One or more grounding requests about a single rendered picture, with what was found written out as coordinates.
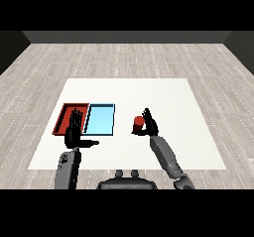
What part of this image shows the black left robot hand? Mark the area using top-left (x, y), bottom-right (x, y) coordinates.
top-left (63, 107), bottom-right (100, 150)

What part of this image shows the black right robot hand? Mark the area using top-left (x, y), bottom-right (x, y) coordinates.
top-left (131, 107), bottom-right (160, 137)

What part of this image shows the dark grey robot body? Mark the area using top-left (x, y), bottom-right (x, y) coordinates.
top-left (96, 170), bottom-right (159, 190)

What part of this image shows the red shallow open box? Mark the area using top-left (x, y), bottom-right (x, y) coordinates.
top-left (52, 102), bottom-right (90, 137)

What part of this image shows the light blue shallow open box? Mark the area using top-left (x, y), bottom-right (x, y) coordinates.
top-left (82, 103), bottom-right (116, 137)

